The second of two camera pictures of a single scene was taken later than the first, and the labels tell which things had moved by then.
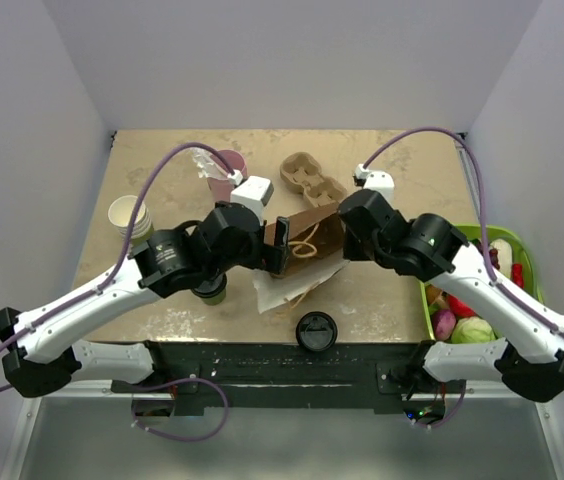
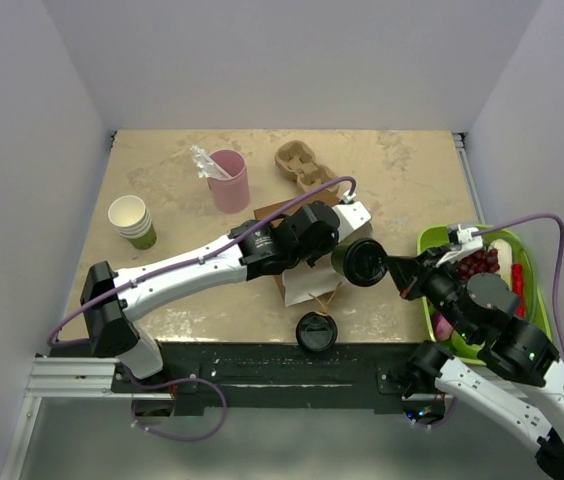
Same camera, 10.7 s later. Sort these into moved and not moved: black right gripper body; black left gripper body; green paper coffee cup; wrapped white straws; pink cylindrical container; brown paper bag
Moved: brown paper bag; black right gripper body; black left gripper body; green paper coffee cup
Not moved: pink cylindrical container; wrapped white straws
